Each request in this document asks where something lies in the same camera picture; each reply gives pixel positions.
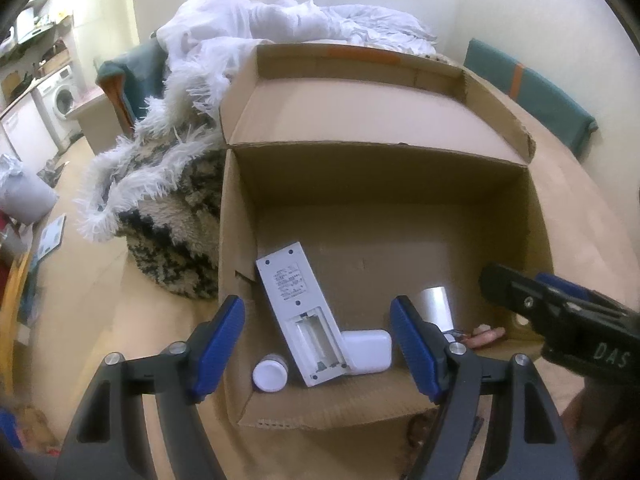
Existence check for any white pill bottle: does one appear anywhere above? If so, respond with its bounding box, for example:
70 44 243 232
252 353 288 393

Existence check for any white remote control back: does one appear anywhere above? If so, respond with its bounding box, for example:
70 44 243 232
256 243 352 387

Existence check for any person's right hand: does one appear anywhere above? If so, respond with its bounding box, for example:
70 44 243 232
561 380 640 479

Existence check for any pink small item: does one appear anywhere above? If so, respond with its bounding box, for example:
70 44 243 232
461 324 506 350

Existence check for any white power adapter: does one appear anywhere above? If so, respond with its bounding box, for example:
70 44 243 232
416 286 454 333

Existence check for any teal cushion with orange stripe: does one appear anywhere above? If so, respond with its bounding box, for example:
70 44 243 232
463 38 598 158

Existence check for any white rectangular case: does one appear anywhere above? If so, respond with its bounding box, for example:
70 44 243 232
342 330 393 376

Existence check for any large cardboard box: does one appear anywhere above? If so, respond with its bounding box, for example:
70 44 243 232
218 44 552 430

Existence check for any black white shaggy blanket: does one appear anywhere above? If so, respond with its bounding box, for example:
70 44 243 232
77 60 229 299

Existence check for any grey stuffed bag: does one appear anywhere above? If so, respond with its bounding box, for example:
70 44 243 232
0 154 58 226

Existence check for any white washing machine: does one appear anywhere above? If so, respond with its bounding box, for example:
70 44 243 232
32 64 81 146

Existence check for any teal armchair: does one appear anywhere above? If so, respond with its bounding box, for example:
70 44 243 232
96 36 167 136

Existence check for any white crumpled duvet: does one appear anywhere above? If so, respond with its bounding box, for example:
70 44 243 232
155 0 436 60

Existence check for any wooden chair frame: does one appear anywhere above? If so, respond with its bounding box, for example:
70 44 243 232
0 254 32 396

